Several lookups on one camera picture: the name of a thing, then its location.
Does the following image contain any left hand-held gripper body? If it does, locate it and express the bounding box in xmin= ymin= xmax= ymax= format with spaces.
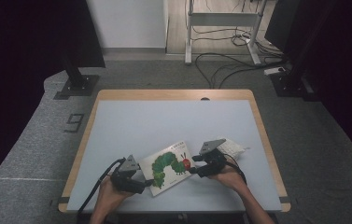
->
xmin=111 ymin=154 xmax=147 ymax=193

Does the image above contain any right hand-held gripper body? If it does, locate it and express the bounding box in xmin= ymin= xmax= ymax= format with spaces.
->
xmin=198 ymin=138 xmax=228 ymax=178

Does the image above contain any white textured cloth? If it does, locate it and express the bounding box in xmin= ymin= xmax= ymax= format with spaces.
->
xmin=217 ymin=137 xmax=251 ymax=161

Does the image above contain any caterpillar picture book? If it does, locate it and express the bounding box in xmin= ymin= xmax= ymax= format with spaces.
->
xmin=138 ymin=140 xmax=196 ymax=198

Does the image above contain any person's right hand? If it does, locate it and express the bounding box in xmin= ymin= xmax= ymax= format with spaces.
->
xmin=208 ymin=161 xmax=246 ymax=192

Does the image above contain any person's left hand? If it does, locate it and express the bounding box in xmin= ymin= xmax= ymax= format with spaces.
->
xmin=96 ymin=176 xmax=134 ymax=213

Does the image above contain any light blue table mat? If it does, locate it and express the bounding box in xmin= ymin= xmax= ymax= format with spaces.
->
xmin=66 ymin=99 xmax=283 ymax=213

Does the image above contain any wooden table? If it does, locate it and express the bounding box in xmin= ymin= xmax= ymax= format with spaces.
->
xmin=57 ymin=89 xmax=291 ymax=214

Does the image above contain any black tape floor marking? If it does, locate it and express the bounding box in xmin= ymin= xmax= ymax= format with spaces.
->
xmin=63 ymin=113 xmax=85 ymax=133

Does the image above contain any white power strip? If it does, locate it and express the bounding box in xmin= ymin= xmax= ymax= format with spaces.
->
xmin=263 ymin=66 xmax=287 ymax=77

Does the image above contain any dark curtain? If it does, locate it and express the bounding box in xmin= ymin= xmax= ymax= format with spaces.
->
xmin=265 ymin=0 xmax=352 ymax=171
xmin=0 ymin=0 xmax=106 ymax=200

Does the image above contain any left hand-held gripper cable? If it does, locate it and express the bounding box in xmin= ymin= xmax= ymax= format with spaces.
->
xmin=77 ymin=158 xmax=126 ymax=218

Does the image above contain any hand-held gripper cable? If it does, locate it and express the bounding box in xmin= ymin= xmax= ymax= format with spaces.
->
xmin=224 ymin=153 xmax=247 ymax=185
xmin=77 ymin=158 xmax=126 ymax=218

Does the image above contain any right hand-held gripper cable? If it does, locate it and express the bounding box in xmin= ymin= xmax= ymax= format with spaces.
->
xmin=224 ymin=153 xmax=247 ymax=185

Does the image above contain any long black floor cable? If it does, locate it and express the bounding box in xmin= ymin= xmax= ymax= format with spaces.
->
xmin=194 ymin=52 xmax=287 ymax=90

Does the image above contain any black stand with base plate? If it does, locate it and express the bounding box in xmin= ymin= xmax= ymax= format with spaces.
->
xmin=53 ymin=46 xmax=101 ymax=101
xmin=270 ymin=55 xmax=321 ymax=102

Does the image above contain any bundle of black cables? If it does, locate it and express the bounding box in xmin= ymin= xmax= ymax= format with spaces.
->
xmin=191 ymin=0 xmax=285 ymax=57

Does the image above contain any white desk frame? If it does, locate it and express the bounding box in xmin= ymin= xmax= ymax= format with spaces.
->
xmin=184 ymin=0 xmax=270 ymax=66

